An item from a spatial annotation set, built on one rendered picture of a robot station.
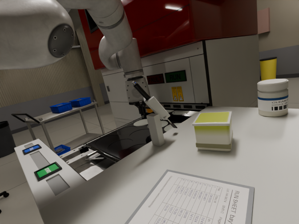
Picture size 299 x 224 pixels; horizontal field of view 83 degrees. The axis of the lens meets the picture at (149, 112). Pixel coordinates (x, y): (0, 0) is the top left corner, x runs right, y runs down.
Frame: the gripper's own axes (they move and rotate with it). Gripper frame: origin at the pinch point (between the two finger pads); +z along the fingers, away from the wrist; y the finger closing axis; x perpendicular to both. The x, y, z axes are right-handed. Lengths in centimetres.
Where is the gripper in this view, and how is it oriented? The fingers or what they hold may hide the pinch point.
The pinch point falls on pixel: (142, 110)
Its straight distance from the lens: 78.7
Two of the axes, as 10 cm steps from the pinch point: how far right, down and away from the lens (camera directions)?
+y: 9.8, -1.7, -1.4
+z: 2.0, 9.5, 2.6
